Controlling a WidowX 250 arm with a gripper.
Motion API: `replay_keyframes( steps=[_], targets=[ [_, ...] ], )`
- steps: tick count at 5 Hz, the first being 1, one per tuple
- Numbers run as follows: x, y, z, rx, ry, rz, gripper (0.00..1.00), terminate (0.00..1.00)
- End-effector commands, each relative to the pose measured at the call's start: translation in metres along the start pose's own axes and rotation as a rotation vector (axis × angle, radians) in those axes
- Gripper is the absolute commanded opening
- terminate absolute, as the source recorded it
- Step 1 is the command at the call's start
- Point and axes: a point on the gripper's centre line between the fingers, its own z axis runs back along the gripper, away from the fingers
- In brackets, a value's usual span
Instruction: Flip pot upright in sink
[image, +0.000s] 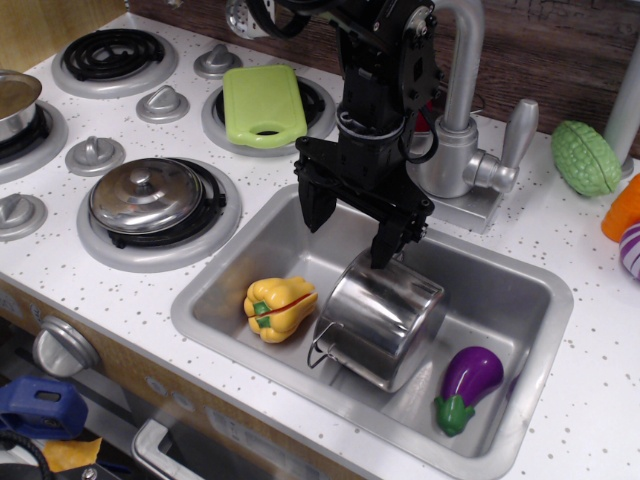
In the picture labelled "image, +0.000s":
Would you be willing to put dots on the yellow cloth scrap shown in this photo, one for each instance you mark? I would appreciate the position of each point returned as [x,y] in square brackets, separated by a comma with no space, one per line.
[62,455]

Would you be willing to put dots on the silver sink basin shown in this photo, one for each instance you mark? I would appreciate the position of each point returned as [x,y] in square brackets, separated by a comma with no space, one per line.
[443,353]

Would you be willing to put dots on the silver oven door handle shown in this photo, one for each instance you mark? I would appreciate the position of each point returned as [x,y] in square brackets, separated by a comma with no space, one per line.
[183,453]

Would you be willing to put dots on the silver stove knob upper middle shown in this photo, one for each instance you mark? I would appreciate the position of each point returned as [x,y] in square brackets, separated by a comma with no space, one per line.
[165,105]

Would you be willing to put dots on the silver stove knob top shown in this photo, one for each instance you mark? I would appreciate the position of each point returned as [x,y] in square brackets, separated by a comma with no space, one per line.
[213,64]

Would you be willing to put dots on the green bumpy toy gourd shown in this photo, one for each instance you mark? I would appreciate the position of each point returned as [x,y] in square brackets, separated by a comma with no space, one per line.
[584,159]

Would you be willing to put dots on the orange toy vegetable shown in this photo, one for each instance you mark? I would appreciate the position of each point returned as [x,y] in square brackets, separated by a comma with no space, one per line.
[623,212]

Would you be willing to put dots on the stainless steel pot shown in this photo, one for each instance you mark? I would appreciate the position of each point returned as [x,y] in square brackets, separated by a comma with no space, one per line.
[379,323]

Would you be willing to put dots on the burner under left pot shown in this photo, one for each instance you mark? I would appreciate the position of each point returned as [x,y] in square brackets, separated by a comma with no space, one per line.
[44,152]

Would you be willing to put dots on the burner under lid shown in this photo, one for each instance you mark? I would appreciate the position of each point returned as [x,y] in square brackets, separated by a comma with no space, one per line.
[200,235]

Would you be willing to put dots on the silver toy faucet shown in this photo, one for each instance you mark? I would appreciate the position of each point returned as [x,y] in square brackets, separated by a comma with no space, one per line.
[465,182]

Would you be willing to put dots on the yellow toy bell pepper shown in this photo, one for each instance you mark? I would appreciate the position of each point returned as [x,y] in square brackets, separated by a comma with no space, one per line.
[276,307]

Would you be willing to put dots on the steel pot lid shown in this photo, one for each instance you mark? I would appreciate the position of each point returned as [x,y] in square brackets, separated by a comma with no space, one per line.
[146,196]

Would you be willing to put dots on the silver stove knob centre left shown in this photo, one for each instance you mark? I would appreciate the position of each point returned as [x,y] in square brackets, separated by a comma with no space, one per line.
[94,156]

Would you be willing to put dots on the silver stove knob lower left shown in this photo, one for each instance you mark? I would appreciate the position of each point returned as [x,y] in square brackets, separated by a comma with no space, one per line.
[21,216]

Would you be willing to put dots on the purple toy eggplant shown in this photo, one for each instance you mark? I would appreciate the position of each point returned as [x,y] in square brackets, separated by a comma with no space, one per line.
[472,374]

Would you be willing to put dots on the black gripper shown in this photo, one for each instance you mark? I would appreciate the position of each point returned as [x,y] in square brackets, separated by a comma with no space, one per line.
[367,170]

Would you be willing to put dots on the steel pot on left burner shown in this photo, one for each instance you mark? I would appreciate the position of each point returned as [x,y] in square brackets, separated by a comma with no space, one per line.
[19,93]

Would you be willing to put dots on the black coil burner back left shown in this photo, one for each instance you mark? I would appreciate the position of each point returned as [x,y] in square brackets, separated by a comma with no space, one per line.
[114,63]

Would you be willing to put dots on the grey vertical post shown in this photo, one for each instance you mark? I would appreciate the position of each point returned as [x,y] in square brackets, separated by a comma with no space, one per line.
[623,123]

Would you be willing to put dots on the green toy cutting board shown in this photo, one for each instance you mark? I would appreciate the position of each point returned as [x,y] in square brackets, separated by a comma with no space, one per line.
[263,107]

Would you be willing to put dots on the blue clamp handle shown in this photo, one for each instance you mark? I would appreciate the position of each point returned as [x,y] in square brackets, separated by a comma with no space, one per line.
[40,408]

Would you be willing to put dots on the silver oven dial front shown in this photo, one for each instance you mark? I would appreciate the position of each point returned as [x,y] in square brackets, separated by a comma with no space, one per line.
[62,351]

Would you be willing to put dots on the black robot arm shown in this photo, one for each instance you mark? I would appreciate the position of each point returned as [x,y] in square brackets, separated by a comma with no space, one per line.
[387,59]

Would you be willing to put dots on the silver stove knob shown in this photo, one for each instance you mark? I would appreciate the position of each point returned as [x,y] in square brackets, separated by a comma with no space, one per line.
[21,216]
[165,105]
[94,156]
[213,64]

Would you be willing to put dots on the purple white striped toy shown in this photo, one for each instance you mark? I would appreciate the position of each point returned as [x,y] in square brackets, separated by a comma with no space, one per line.
[629,250]

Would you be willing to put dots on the silver perforated utensil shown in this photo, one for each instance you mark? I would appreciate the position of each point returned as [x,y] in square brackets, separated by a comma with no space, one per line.
[241,21]

